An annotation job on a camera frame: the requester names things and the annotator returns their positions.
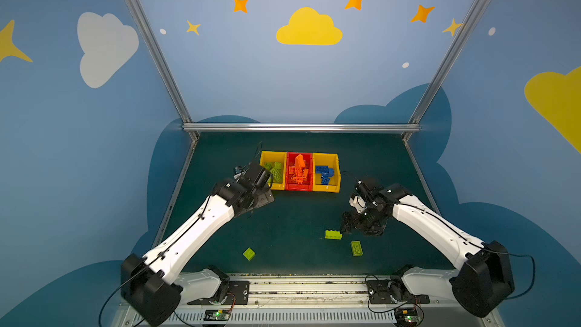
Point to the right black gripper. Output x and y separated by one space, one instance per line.
358 222

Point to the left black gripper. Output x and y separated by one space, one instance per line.
261 193

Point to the green small lego bottom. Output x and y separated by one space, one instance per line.
249 254

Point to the large blue lego brick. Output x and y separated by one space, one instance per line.
325 171

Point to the green long lego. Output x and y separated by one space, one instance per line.
277 171

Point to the orange lego plane piece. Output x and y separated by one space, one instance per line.
299 171

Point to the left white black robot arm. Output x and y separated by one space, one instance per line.
148 283

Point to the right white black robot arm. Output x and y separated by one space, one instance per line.
481 277

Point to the red middle bin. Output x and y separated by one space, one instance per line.
307 188

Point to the left yellow bin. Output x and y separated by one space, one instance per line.
275 156

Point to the yellow bin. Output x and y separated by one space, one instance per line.
275 156
331 160

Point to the right yellow bin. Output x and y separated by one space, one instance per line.
331 160

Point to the right controller board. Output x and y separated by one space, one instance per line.
407 317

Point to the controller board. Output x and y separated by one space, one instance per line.
217 315
407 317

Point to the left controller board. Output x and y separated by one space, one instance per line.
217 315

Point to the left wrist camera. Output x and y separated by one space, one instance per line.
254 177

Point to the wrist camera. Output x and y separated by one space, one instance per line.
254 177
364 196

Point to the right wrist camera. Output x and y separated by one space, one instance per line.
364 196

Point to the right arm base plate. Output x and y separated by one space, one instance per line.
379 291

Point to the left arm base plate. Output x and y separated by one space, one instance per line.
238 291

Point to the horizontal aluminium frame bar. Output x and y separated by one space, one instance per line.
301 128

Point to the front aluminium rail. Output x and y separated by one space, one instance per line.
277 300

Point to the left aluminium frame post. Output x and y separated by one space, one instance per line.
144 27

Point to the aluminium frame post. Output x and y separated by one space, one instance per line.
144 27
471 20

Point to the right aluminium frame post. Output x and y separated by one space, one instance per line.
471 20

